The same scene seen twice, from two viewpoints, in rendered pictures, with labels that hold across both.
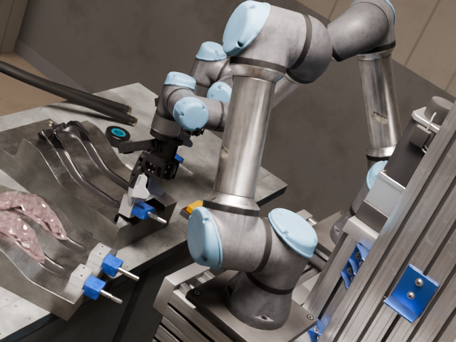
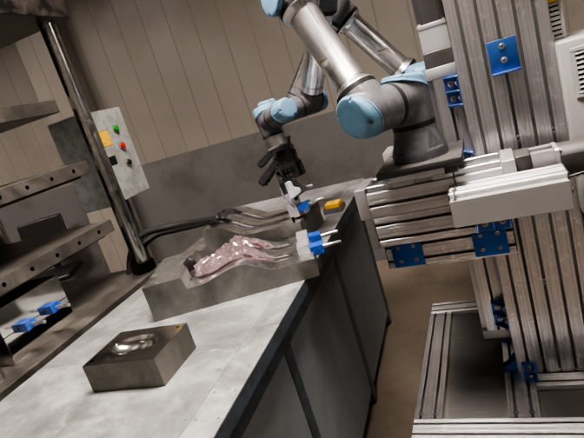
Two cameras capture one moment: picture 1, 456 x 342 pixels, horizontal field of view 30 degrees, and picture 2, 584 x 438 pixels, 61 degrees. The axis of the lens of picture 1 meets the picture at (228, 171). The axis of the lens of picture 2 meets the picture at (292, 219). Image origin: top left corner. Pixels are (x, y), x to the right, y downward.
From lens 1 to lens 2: 86 cm
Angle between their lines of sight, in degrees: 14
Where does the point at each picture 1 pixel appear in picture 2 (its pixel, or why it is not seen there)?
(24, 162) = (214, 244)
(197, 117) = (289, 106)
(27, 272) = (269, 267)
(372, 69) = (357, 28)
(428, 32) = not seen: hidden behind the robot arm
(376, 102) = (374, 44)
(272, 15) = not seen: outside the picture
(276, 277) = (421, 111)
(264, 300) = (425, 134)
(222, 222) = (361, 92)
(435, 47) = not seen: hidden behind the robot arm
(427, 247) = (487, 21)
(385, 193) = (431, 36)
